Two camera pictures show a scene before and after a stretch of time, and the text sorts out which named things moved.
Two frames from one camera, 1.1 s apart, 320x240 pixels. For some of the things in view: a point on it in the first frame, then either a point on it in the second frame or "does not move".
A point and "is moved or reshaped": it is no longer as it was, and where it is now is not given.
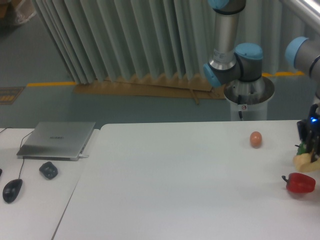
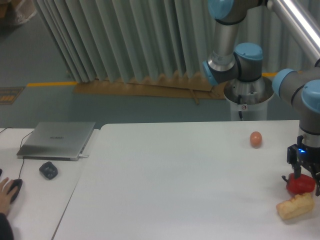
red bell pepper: x=299 y=183 does not move
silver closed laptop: x=57 y=141 does not move
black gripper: x=313 y=139 → x=310 y=157
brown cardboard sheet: x=173 y=86 does not move
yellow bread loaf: x=303 y=163 is moved or reshaped
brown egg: x=256 y=139 does not move
